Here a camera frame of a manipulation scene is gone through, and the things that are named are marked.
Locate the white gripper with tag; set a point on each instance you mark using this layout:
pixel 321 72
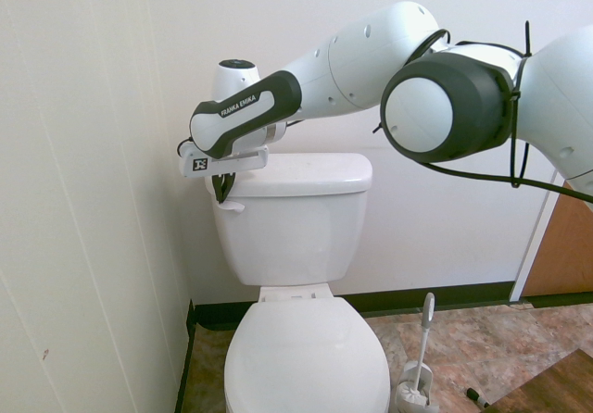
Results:
pixel 227 163

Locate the white toilet flush lever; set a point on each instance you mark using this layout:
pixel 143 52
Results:
pixel 233 207

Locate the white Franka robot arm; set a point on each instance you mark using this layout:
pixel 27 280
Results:
pixel 366 61

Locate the white ceramic toilet tank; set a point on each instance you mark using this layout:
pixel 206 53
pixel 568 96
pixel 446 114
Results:
pixel 296 237

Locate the white toilet tank lid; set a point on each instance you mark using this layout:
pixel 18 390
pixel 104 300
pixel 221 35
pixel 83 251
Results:
pixel 315 174

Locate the white toilet seat lid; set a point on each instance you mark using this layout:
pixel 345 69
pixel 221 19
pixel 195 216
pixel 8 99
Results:
pixel 306 357

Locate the white toilet brush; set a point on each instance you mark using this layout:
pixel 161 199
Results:
pixel 424 339

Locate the white toilet brush holder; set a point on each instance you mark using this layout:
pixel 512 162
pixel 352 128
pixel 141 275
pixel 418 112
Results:
pixel 410 376

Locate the black baseboard strip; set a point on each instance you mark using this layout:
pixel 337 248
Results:
pixel 417 298
pixel 185 362

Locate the black marker pen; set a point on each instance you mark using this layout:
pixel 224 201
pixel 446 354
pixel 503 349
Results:
pixel 477 396

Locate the brown wooden door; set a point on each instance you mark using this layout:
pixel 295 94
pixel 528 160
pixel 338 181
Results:
pixel 563 246

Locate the dark wooden platform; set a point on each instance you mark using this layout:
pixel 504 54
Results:
pixel 556 385

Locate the white door frame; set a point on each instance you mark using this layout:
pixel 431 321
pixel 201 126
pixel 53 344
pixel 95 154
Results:
pixel 537 246

